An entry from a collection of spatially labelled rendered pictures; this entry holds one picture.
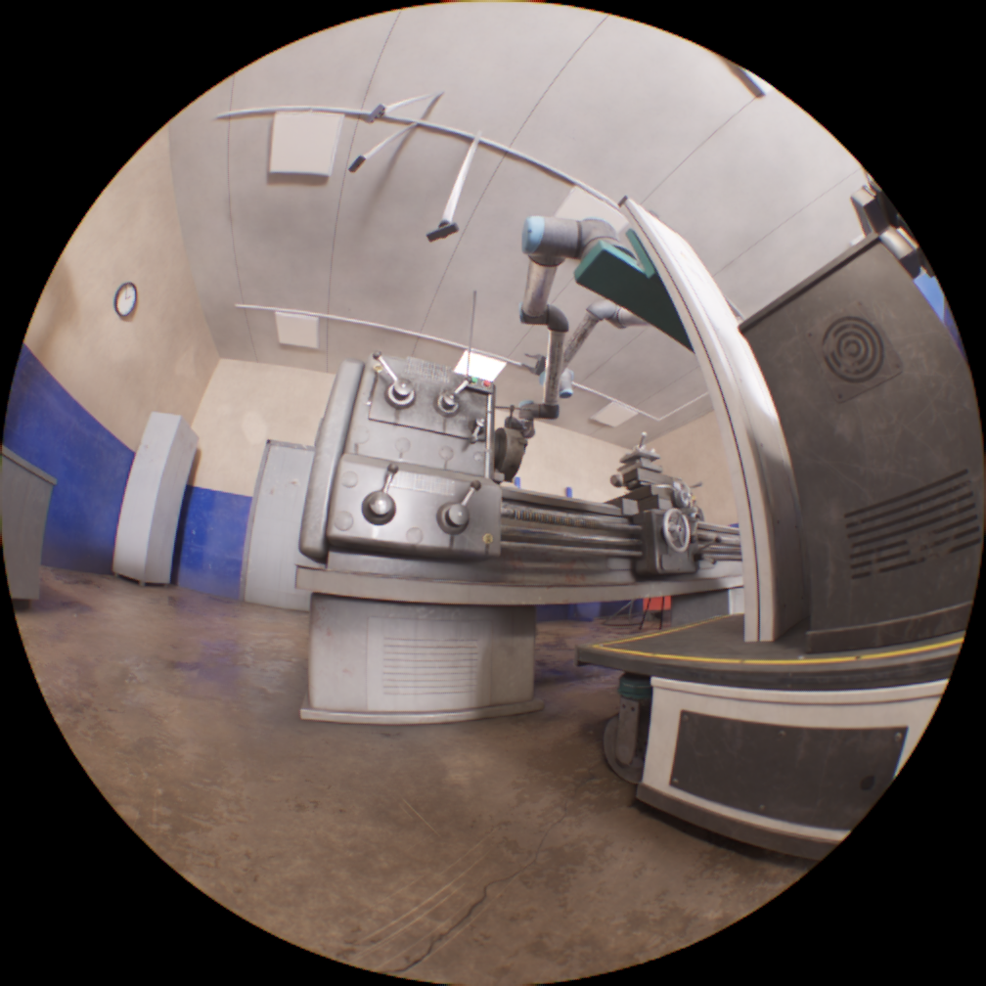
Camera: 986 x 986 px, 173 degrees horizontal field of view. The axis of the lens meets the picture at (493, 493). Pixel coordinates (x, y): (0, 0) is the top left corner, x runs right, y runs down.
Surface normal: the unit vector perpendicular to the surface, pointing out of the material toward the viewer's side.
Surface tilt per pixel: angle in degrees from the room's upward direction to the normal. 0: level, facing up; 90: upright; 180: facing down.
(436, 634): 90
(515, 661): 90
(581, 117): 180
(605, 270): 180
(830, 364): 90
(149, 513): 90
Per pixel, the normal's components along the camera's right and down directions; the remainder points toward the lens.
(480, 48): -0.03, 0.95
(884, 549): -0.92, -0.14
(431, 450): 0.41, -0.26
